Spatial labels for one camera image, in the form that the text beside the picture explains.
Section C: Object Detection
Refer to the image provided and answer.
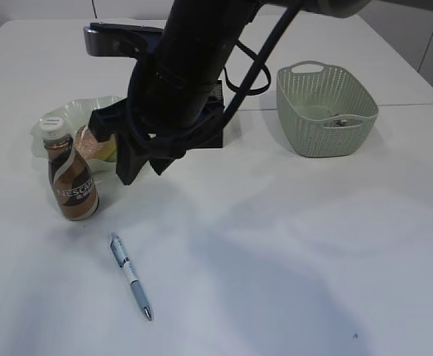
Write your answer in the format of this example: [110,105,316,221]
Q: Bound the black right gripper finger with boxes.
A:
[116,135,149,185]
[149,156,183,176]

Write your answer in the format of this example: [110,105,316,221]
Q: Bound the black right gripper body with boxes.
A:
[89,59,226,159]

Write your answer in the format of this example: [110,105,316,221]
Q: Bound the sugar coated bread roll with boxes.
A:
[74,125,117,162]

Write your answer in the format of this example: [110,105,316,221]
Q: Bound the brown Nescafe coffee bottle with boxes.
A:
[39,117,99,221]

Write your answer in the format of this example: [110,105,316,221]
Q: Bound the blue white pen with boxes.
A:
[110,232,153,321]

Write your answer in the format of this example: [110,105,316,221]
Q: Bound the large paper ball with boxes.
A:
[324,114,350,128]

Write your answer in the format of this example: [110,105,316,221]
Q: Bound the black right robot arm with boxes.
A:
[84,0,365,185]

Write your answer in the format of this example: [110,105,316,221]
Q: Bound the black mesh pen holder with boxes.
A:
[193,80,225,149]

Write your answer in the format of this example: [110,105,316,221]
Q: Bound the green wavy glass plate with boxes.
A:
[43,96,122,173]

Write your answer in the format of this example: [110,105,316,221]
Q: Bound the green plastic basket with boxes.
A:
[277,61,379,158]

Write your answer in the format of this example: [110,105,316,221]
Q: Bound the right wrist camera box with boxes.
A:
[83,22,163,59]

